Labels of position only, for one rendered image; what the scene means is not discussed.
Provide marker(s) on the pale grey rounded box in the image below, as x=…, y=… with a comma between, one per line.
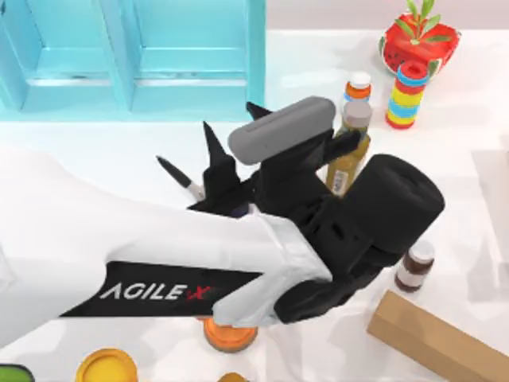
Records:
x=278, y=127

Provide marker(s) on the light blue rack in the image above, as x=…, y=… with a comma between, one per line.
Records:
x=191, y=59

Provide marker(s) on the black pen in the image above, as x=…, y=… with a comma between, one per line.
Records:
x=177, y=173

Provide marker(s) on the amber bottle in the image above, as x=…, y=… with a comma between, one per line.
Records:
x=232, y=378

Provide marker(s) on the brown bottle with white cap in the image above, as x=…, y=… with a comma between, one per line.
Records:
x=415, y=266

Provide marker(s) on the olive bottle with grey cap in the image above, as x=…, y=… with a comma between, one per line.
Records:
x=350, y=167

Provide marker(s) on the brown cardboard box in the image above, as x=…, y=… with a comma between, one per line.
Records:
x=437, y=342

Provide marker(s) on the green and black container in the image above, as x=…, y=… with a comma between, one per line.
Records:
x=12, y=376

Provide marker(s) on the orange bottle with white cap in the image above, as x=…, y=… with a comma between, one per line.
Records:
x=358, y=89

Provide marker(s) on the red plant pot with plant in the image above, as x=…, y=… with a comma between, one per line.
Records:
x=433, y=40

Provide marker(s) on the stack of coloured rings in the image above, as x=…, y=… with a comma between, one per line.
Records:
x=405, y=99

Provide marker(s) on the yellow round lid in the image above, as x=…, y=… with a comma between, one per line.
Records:
x=107, y=368

